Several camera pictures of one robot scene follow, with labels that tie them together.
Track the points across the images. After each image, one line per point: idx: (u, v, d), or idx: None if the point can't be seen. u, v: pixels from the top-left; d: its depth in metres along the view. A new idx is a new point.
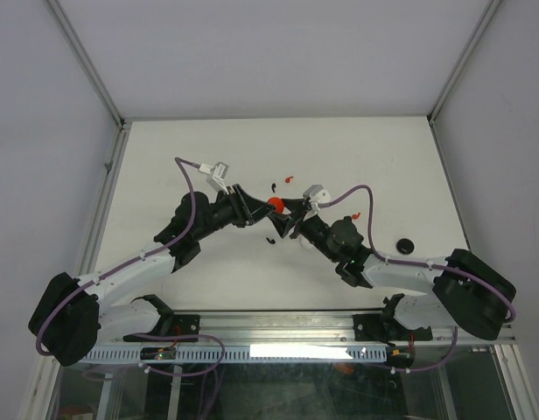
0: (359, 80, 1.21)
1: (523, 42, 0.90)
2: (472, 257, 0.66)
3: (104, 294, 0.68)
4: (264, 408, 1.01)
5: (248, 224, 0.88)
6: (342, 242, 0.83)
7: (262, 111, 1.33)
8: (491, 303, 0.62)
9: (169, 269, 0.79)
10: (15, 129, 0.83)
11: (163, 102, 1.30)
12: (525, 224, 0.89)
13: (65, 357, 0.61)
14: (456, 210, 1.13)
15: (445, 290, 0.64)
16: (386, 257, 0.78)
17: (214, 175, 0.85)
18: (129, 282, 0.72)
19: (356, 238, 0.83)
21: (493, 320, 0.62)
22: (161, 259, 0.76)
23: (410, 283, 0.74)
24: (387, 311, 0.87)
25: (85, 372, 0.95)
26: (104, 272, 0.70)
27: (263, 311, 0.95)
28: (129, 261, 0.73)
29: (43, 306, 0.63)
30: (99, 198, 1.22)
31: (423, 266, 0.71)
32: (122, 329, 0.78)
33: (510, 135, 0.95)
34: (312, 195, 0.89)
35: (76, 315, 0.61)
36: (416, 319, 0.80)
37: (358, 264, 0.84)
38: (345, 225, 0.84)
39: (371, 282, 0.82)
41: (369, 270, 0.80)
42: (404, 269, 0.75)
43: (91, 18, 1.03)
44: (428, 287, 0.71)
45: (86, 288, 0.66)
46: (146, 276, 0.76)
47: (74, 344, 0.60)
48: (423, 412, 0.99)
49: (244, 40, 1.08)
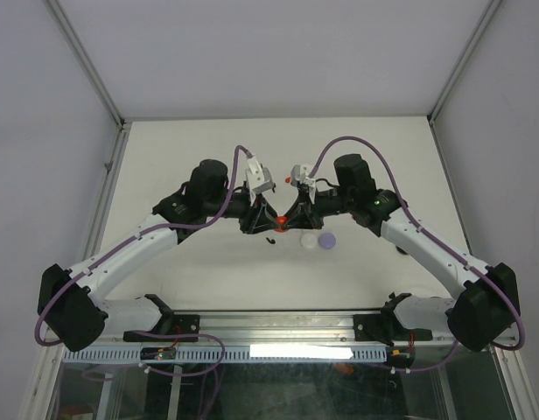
0: (359, 79, 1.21)
1: (523, 42, 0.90)
2: (511, 277, 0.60)
3: (96, 284, 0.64)
4: (264, 407, 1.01)
5: (246, 228, 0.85)
6: (342, 167, 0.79)
7: (262, 112, 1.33)
8: (501, 325, 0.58)
9: (175, 240, 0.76)
10: (15, 129, 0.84)
11: (164, 102, 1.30)
12: (526, 224, 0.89)
13: (73, 342, 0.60)
14: (456, 209, 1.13)
15: (472, 297, 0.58)
16: (419, 226, 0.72)
17: (254, 186, 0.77)
18: (125, 265, 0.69)
19: (359, 165, 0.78)
21: (486, 338, 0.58)
22: (160, 234, 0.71)
23: (437, 267, 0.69)
24: (390, 304, 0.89)
25: (85, 372, 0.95)
26: (96, 261, 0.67)
27: (263, 311, 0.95)
28: (124, 242, 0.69)
29: (45, 297, 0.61)
30: (99, 198, 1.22)
31: (459, 262, 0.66)
32: (127, 323, 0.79)
33: (512, 133, 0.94)
34: (299, 178, 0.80)
35: (73, 304, 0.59)
36: (409, 317, 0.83)
37: (380, 206, 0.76)
38: (349, 157, 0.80)
39: (386, 233, 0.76)
41: (392, 227, 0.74)
42: (433, 249, 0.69)
43: (90, 18, 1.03)
44: (450, 281, 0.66)
45: (78, 279, 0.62)
46: (146, 254, 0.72)
47: (79, 332, 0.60)
48: (423, 412, 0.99)
49: (245, 41, 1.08)
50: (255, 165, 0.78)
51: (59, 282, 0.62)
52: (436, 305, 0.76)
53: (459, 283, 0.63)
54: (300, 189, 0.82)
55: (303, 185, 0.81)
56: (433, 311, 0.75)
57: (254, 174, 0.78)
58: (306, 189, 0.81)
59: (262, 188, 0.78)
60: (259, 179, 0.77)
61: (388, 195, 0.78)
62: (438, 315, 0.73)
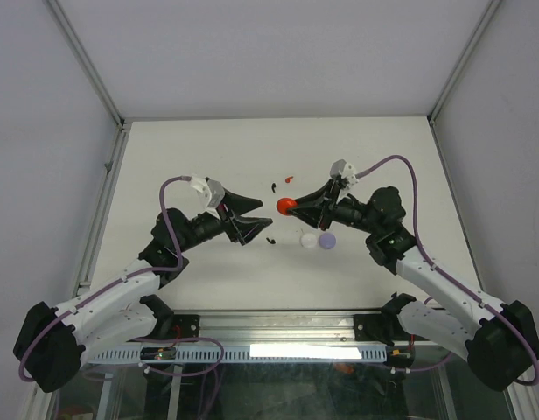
0: (359, 79, 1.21)
1: (524, 42, 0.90)
2: (527, 316, 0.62)
3: (82, 324, 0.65)
4: (264, 408, 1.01)
5: (236, 239, 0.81)
6: (381, 210, 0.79)
7: (262, 111, 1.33)
8: (521, 363, 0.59)
9: (157, 286, 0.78)
10: (15, 129, 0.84)
11: (164, 101, 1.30)
12: (525, 225, 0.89)
13: (48, 382, 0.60)
14: (455, 210, 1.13)
15: (490, 335, 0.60)
16: (434, 264, 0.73)
17: (205, 205, 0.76)
18: (109, 308, 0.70)
19: (396, 212, 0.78)
21: (507, 374, 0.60)
22: (143, 279, 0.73)
23: (451, 305, 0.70)
24: (391, 306, 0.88)
25: (86, 372, 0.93)
26: (82, 300, 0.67)
27: (263, 311, 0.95)
28: (110, 284, 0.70)
29: (24, 334, 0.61)
30: (99, 198, 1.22)
31: (474, 300, 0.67)
32: (115, 339, 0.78)
33: (512, 134, 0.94)
34: (343, 172, 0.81)
35: (57, 343, 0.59)
36: (417, 327, 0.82)
37: (395, 245, 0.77)
38: (388, 199, 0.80)
39: (402, 271, 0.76)
41: (409, 265, 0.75)
42: (449, 288, 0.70)
43: (90, 17, 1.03)
44: (465, 318, 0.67)
45: (64, 318, 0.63)
46: (129, 297, 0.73)
47: (56, 374, 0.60)
48: (423, 412, 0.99)
49: (245, 40, 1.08)
50: (197, 182, 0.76)
51: (45, 318, 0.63)
52: (450, 328, 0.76)
53: (475, 321, 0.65)
54: (339, 185, 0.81)
55: (344, 181, 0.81)
56: (446, 335, 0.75)
57: (199, 192, 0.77)
58: (345, 186, 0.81)
59: (213, 201, 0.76)
60: (205, 194, 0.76)
61: (404, 234, 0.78)
62: (451, 340, 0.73)
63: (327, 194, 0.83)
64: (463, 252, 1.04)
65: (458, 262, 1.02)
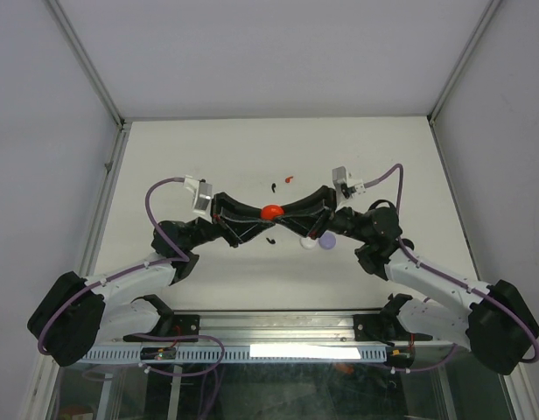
0: (359, 79, 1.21)
1: (524, 41, 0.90)
2: (514, 293, 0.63)
3: (109, 296, 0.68)
4: (264, 408, 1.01)
5: (237, 240, 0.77)
6: (381, 232, 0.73)
7: (264, 112, 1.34)
8: (521, 341, 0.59)
9: (167, 283, 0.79)
10: (15, 129, 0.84)
11: (164, 102, 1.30)
12: (526, 222, 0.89)
13: (64, 356, 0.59)
14: (455, 210, 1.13)
15: (481, 318, 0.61)
16: (418, 261, 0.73)
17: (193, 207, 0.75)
18: (133, 288, 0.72)
19: (395, 232, 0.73)
21: (512, 356, 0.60)
22: (164, 269, 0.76)
23: (441, 297, 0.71)
24: (390, 307, 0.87)
25: (85, 372, 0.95)
26: (112, 274, 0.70)
27: (263, 311, 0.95)
28: (133, 267, 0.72)
29: (48, 304, 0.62)
30: (99, 198, 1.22)
31: (461, 287, 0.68)
32: (123, 329, 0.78)
33: (513, 133, 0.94)
34: (347, 178, 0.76)
35: (81, 311, 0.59)
36: (418, 325, 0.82)
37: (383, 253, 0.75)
38: (388, 220, 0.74)
39: (391, 276, 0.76)
41: (395, 267, 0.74)
42: (437, 280, 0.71)
43: (90, 17, 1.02)
44: (457, 307, 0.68)
45: (94, 288, 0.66)
46: (147, 284, 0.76)
47: (73, 346, 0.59)
48: (423, 411, 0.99)
49: (245, 40, 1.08)
50: (186, 185, 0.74)
51: (73, 287, 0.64)
52: (449, 318, 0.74)
53: (465, 307, 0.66)
54: (344, 194, 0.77)
55: (349, 191, 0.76)
56: (448, 326, 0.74)
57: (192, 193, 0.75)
58: (350, 194, 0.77)
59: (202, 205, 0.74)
60: (193, 196, 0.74)
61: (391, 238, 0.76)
62: (452, 330, 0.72)
63: (328, 205, 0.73)
64: (463, 252, 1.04)
65: (458, 262, 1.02)
